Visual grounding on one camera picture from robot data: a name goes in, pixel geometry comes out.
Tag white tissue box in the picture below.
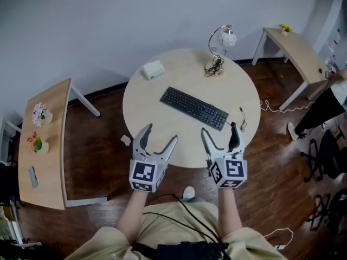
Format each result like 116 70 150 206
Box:
143 60 166 81

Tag red flower pot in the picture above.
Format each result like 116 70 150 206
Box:
27 131 51 155

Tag black chest pack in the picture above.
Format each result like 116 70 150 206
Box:
156 240 230 260

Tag white floor cable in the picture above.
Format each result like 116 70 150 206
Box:
258 99 317 114

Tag black chair base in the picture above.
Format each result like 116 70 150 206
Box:
307 188 347 232

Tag white cable with adapter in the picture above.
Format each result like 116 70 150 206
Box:
262 227 295 251

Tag black keyboard cable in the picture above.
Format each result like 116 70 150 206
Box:
224 106 248 132

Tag black office chair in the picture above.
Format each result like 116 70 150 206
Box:
300 129 347 183

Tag person's left forearm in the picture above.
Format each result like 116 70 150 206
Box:
116 190 150 246

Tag black body cable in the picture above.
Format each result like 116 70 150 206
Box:
142 193 226 250

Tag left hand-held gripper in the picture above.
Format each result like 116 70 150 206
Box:
128 123 179 193

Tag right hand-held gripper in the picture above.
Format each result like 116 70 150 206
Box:
200 122 248 190

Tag curved metal table lamp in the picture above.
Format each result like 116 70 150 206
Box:
204 24 237 79

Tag white metal frame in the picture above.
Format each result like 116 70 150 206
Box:
0 116 23 165

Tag grey flat remote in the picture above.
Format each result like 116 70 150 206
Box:
28 166 40 189

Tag coiled dark lamp cable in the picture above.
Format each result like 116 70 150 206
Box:
204 57 224 77

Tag black keyboard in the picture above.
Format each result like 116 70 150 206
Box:
159 86 229 132

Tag person's right forearm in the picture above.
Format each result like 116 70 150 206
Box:
216 187 243 241

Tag person's beige clothing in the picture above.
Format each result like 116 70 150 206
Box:
63 198 288 260

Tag pink flower pot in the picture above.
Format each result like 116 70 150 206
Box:
31 102 54 128

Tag person's white shoe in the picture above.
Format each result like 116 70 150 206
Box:
183 186 196 200

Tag long wooden desk white legs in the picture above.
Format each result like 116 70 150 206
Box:
18 77 109 211
251 27 337 112

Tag yellow flower pot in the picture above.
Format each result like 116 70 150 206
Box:
279 23 293 36

